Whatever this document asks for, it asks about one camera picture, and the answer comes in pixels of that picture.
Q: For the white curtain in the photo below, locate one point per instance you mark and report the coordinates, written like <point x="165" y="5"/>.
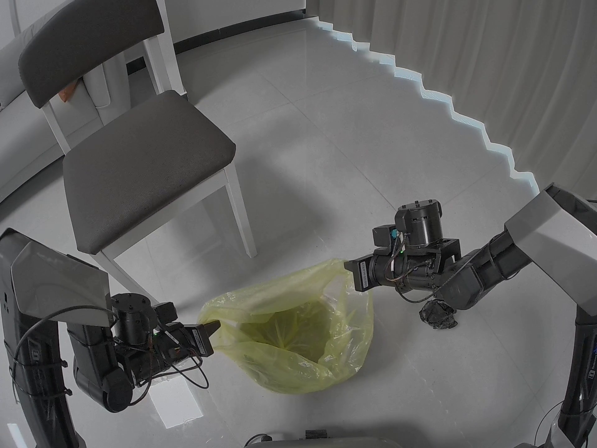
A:
<point x="466" y="31"/>

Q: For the yellow plastic bag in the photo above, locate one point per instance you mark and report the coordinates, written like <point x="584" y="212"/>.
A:
<point x="289" y="367"/>

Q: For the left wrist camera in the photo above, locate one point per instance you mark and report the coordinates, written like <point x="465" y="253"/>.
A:
<point x="165" y="313"/>

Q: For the white chair with grey cushions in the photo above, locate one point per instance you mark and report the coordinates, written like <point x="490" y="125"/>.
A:
<point x="140" y="166"/>

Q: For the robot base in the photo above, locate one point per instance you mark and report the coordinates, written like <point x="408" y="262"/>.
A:
<point x="326" y="442"/>

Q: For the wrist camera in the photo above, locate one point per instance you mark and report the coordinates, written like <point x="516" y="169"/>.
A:
<point x="165" y="313"/>
<point x="383" y="236"/>

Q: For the small orange object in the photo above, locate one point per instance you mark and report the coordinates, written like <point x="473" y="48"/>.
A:
<point x="68" y="92"/>

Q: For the black plastic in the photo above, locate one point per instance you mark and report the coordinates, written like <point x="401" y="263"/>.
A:
<point x="438" y="314"/>

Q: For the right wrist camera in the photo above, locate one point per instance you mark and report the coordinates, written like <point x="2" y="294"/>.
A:
<point x="383" y="236"/>

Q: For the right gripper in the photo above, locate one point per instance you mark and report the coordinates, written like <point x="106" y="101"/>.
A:
<point x="380" y="273"/>

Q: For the white sofa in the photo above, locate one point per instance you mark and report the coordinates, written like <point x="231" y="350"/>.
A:
<point x="28" y="147"/>

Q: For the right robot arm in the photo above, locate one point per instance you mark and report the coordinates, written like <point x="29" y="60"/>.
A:
<point x="545" y="222"/>

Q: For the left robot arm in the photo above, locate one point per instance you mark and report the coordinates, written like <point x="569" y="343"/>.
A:
<point x="56" y="273"/>

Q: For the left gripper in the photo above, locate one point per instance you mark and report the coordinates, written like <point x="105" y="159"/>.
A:
<point x="186" y="341"/>

